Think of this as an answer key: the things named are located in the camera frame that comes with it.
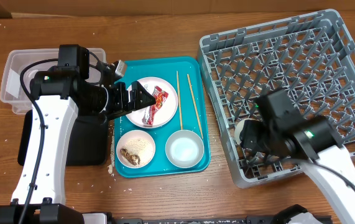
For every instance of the teal serving tray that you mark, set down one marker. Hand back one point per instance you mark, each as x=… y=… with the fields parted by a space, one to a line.
x=166 y=68

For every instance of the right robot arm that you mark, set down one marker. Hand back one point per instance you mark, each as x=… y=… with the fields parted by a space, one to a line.
x=313 y=144

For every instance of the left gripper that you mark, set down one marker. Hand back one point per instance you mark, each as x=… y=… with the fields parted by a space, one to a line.
x=122 y=106

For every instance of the brown food scrap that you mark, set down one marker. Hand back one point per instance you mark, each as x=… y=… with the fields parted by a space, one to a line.
x=131 y=158

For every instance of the clear plastic bin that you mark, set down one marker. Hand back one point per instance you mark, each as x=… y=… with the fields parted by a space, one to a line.
x=11 y=91

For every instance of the red snack wrapper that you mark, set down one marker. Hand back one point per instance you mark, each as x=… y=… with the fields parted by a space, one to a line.
x=160 y=97

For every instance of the white cup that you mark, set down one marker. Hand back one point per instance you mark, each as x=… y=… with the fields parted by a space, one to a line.
x=246 y=132

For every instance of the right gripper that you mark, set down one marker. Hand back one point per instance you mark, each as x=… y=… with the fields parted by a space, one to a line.
x=250 y=139

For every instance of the wooden chopstick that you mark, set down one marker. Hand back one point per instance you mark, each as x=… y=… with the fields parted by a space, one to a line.
x=195 y=106
x=179 y=101

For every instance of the black tray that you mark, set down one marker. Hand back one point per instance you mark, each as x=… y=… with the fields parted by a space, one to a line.
x=88 y=144

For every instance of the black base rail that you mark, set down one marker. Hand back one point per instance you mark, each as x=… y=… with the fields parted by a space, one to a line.
x=246 y=220

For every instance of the grey dishwasher rack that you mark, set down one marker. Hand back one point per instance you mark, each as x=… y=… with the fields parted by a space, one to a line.
x=311 y=56

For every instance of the large white plate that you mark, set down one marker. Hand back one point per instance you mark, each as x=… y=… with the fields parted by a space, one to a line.
x=167 y=109

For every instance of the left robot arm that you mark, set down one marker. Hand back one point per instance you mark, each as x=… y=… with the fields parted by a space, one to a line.
x=58 y=96

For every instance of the grey bowl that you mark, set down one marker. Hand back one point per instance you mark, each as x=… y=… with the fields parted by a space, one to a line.
x=184 y=149

